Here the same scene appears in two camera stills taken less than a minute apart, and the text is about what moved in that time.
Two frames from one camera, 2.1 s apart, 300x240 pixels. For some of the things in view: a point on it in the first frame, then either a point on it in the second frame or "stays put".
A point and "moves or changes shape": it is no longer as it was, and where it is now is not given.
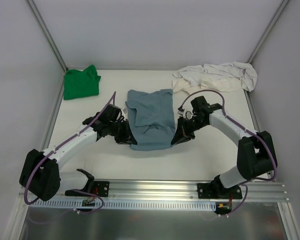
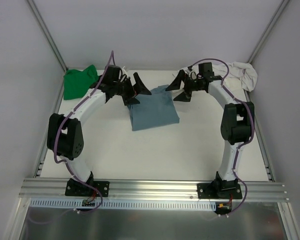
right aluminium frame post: (268, 30) stays put
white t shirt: (246, 73) stays put
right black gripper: (184, 128) to (185, 84)
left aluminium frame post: (47, 33) stays put
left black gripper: (123, 133) to (130, 90)
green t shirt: (78, 84) stays put
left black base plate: (100, 188) stays put
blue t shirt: (151, 116) moves or changes shape
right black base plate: (216, 190) stays put
